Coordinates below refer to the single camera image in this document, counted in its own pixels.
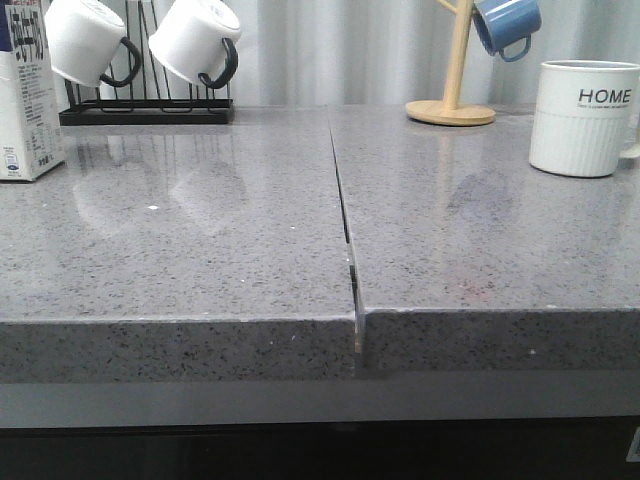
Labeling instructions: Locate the white HOME mug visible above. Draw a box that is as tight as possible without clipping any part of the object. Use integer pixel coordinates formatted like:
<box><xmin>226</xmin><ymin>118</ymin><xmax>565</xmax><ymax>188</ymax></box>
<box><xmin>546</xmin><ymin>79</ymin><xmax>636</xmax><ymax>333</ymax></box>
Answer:
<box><xmin>529</xmin><ymin>60</ymin><xmax>639</xmax><ymax>178</ymax></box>

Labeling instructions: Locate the left white hanging mug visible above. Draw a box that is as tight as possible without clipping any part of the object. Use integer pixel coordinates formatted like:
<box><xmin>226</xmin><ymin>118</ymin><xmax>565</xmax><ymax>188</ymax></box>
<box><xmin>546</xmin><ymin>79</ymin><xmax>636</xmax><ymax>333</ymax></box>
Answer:
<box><xmin>44</xmin><ymin>0</ymin><xmax>141</xmax><ymax>88</ymax></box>

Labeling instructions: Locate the wooden mug tree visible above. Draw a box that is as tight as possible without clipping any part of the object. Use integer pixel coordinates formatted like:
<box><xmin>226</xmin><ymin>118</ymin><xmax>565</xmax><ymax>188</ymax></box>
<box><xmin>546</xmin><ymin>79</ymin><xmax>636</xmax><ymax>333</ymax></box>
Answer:
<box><xmin>405</xmin><ymin>1</ymin><xmax>496</xmax><ymax>127</ymax></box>

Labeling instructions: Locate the right white hanging mug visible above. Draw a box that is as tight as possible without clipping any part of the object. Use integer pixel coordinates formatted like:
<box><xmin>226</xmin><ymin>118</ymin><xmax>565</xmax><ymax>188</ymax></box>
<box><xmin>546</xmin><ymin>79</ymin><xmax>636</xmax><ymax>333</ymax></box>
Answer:
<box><xmin>148</xmin><ymin>0</ymin><xmax>241</xmax><ymax>90</ymax></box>

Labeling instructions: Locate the white hanging mug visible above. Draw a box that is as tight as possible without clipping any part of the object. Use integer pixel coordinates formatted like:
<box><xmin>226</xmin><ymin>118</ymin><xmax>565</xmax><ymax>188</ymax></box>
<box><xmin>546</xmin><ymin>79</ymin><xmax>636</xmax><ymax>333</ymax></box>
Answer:
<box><xmin>44</xmin><ymin>0</ymin><xmax>141</xmax><ymax>88</ymax></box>
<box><xmin>148</xmin><ymin>0</ymin><xmax>241</xmax><ymax>90</ymax></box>

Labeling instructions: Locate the dark cabinet under counter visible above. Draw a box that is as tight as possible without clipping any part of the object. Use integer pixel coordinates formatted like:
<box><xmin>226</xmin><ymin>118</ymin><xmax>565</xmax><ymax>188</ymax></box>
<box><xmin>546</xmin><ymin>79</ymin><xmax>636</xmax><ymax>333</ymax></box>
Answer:
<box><xmin>1</xmin><ymin>416</ymin><xmax>639</xmax><ymax>479</ymax></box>

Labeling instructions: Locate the black wire mug rack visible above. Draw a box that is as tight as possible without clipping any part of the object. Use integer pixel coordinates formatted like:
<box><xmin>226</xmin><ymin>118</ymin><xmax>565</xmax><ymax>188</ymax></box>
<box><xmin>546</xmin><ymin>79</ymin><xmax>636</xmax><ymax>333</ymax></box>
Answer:
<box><xmin>60</xmin><ymin>1</ymin><xmax>234</xmax><ymax>126</ymax></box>

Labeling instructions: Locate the white blue milk carton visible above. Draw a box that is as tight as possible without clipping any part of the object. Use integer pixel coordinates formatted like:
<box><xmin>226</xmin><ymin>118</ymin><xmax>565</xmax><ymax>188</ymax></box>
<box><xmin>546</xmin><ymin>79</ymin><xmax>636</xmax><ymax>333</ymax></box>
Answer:
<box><xmin>1</xmin><ymin>1</ymin><xmax>64</xmax><ymax>182</ymax></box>

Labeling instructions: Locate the blue enamel mug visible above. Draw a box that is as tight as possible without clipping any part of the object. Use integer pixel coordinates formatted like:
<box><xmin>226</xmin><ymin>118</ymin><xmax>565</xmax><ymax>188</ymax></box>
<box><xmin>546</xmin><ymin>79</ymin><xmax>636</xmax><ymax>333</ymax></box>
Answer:
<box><xmin>472</xmin><ymin>0</ymin><xmax>542</xmax><ymax>63</ymax></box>

